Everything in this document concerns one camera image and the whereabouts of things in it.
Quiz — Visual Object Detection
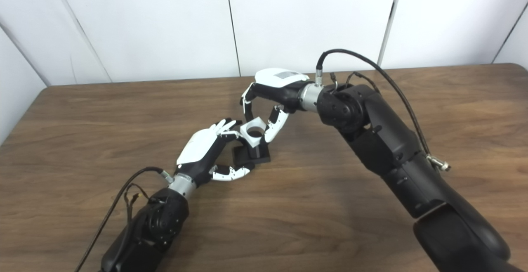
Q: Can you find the white square piece with hole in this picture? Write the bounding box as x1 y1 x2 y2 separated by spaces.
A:
239 116 268 149

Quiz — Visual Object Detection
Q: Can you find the left thin black wrist wire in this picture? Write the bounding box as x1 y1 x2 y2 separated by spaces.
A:
124 183 151 223

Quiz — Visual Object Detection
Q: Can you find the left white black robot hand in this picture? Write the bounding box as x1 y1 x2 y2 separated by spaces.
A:
177 118 252 188

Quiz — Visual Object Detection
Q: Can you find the left thick black wrist cable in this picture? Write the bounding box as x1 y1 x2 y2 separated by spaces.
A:
74 167 174 272

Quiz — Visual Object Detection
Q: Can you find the thin black wrist wire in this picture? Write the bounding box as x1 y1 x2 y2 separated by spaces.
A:
330 71 380 93
124 183 151 223

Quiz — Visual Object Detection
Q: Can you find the right thin black wrist wire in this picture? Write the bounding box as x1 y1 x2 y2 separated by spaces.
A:
330 71 380 93

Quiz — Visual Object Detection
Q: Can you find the black peg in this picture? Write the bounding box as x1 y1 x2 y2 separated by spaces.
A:
232 138 271 166

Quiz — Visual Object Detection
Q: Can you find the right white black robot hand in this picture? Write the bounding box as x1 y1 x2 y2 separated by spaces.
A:
240 68 310 143

